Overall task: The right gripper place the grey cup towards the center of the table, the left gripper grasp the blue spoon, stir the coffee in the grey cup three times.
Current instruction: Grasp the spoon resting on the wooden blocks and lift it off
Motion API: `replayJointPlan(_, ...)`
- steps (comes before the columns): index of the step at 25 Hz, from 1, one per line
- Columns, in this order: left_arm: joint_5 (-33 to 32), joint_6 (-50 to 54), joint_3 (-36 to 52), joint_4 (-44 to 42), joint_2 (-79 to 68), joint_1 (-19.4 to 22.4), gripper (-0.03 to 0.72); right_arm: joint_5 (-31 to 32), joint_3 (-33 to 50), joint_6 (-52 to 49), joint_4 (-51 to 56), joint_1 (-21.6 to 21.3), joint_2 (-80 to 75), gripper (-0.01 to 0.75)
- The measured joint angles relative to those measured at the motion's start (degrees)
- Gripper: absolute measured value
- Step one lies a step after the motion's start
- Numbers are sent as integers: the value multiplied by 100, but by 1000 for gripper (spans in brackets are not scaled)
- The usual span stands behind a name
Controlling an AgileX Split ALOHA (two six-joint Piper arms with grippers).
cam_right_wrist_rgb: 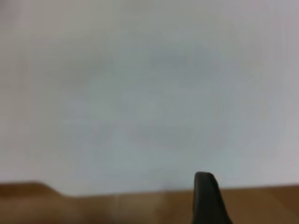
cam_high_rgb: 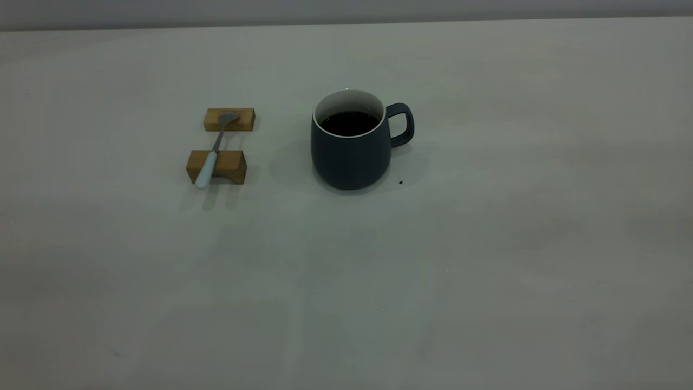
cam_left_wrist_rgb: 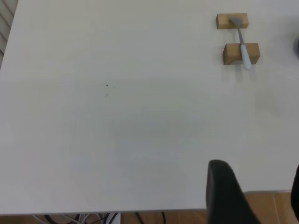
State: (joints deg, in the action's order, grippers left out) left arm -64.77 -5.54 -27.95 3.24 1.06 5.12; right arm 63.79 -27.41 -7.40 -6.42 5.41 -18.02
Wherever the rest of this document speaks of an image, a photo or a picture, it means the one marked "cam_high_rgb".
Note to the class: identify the dark grey ceramic mug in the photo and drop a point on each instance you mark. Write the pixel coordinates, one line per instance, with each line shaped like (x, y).
(349, 162)

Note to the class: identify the dark coffee liquid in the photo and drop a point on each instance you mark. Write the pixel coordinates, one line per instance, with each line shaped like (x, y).
(349, 123)

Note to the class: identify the arched wooden block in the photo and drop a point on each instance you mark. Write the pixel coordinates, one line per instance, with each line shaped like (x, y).
(230, 165)

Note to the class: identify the flat wooden block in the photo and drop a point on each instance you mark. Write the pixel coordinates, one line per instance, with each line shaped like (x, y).
(243, 120)

